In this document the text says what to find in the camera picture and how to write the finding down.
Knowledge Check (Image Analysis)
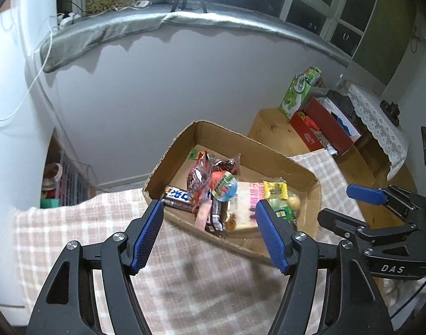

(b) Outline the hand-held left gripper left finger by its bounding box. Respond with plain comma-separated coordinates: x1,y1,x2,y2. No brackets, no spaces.
26,200,165,335

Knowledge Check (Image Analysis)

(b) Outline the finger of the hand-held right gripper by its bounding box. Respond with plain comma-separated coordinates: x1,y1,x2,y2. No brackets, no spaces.
318,207,419,249
346,183,426,224

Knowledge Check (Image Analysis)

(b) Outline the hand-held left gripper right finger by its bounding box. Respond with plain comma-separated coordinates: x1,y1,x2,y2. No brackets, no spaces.
255,199,390,335

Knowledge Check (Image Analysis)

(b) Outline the pale cake packet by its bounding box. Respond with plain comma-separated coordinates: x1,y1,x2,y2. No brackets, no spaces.
227,181,266,233

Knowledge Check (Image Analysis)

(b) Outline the brown chocolate bar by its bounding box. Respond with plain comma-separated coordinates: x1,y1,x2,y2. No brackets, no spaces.
160,199,196,213

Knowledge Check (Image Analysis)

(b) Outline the Snickers bar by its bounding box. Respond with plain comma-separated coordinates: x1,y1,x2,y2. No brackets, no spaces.
163,186,192,206

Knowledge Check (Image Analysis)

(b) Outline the black patterned snack packet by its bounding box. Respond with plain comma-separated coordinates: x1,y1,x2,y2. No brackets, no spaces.
206,199,227,233

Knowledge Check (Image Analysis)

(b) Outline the pink snack packet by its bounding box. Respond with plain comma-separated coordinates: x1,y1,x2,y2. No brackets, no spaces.
194,199,213,231

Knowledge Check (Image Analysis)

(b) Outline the dark brown snack packet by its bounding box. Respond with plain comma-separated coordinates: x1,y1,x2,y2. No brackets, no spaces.
213,159,241,176

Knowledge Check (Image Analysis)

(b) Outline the cardboard box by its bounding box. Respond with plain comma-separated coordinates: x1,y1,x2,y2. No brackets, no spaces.
143,120,322,266

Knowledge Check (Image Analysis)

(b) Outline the white lace tablecloth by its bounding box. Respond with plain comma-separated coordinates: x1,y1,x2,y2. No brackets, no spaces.
339,80,409,181

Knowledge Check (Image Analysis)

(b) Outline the pink plaid tablecloth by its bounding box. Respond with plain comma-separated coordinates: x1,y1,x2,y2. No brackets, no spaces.
14,147,391,335

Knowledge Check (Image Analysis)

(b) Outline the red storage box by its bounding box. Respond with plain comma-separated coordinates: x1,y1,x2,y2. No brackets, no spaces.
290,97,361,156

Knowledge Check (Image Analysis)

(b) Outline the dark figurine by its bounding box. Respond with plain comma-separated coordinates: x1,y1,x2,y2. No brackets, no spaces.
380,99,399,124

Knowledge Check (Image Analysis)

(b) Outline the printed blue board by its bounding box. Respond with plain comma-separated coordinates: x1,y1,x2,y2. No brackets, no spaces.
59,152,91,206

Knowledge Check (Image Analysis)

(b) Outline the black bag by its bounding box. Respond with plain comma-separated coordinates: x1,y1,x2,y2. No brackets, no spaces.
326,89,355,126

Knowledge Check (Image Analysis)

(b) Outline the red white container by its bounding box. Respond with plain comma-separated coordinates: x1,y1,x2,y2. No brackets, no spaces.
42,162,63,191

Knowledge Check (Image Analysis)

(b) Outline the green white paper bag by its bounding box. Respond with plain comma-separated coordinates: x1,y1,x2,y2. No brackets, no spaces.
279,66,322,119

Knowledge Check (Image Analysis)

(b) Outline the grey windowsill blanket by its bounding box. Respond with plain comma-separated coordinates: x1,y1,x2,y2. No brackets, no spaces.
40,2,353,74

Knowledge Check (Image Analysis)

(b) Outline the white power strip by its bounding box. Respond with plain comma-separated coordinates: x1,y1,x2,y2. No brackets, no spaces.
56,12,77,27

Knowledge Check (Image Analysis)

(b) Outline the white cable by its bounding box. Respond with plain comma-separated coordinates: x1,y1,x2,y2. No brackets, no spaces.
0,14,60,121

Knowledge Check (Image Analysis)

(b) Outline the white window frame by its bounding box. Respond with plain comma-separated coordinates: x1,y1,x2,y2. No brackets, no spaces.
143,0,384,60

